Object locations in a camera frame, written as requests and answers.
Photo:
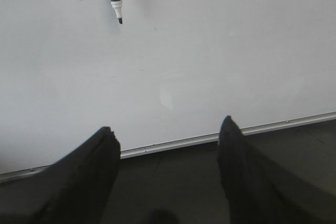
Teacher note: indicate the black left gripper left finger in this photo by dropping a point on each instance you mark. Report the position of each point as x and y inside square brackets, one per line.
[77, 187]

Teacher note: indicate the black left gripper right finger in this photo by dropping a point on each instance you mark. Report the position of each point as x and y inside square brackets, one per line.
[260, 191]

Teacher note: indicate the white whiteboard with aluminium frame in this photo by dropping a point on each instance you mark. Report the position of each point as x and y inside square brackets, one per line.
[167, 75]

